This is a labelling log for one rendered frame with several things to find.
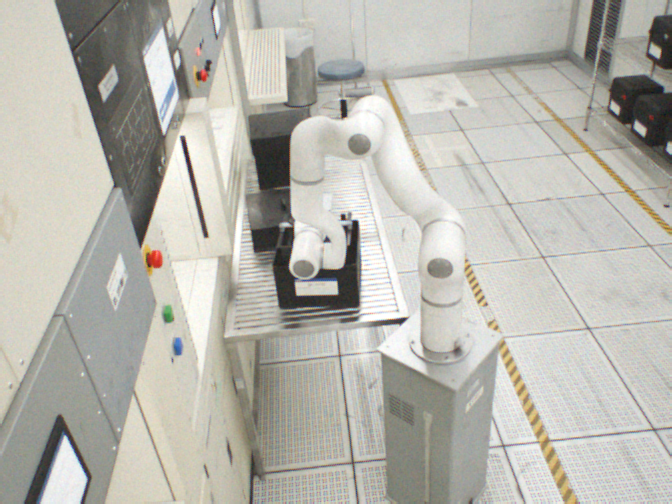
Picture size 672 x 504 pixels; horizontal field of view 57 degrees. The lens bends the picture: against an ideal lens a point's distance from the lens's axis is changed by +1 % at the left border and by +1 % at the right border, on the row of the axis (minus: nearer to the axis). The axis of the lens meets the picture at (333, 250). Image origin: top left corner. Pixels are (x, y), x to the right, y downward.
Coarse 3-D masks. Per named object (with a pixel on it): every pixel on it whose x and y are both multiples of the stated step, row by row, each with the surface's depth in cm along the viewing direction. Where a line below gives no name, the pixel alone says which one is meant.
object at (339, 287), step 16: (352, 224) 216; (352, 240) 220; (352, 256) 224; (288, 272) 195; (320, 272) 195; (336, 272) 194; (352, 272) 194; (288, 288) 199; (304, 288) 199; (320, 288) 198; (336, 288) 198; (352, 288) 198; (288, 304) 203; (304, 304) 203; (320, 304) 202; (336, 304) 202; (352, 304) 201
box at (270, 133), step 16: (272, 112) 282; (288, 112) 281; (304, 112) 280; (256, 128) 269; (272, 128) 267; (288, 128) 266; (256, 144) 261; (272, 144) 262; (288, 144) 263; (256, 160) 266; (272, 160) 267; (288, 160) 268; (272, 176) 271; (288, 176) 272
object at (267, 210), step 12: (264, 192) 251; (276, 192) 250; (288, 192) 250; (252, 204) 244; (264, 204) 243; (276, 204) 242; (288, 204) 241; (252, 216) 236; (264, 216) 235; (276, 216) 234; (252, 228) 229; (264, 228) 228; (276, 228) 229; (252, 240) 240; (264, 240) 231; (276, 240) 232
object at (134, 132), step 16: (176, 64) 177; (128, 96) 125; (144, 96) 138; (128, 112) 124; (144, 112) 136; (112, 128) 113; (128, 128) 123; (144, 128) 135; (128, 144) 122; (144, 144) 133; (128, 160) 120; (144, 160) 132; (128, 176) 119; (144, 256) 126; (160, 304) 134
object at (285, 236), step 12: (324, 204) 195; (288, 216) 210; (348, 216) 206; (288, 228) 208; (348, 228) 200; (288, 240) 207; (348, 240) 194; (288, 252) 195; (348, 252) 201; (288, 264) 198; (348, 264) 200
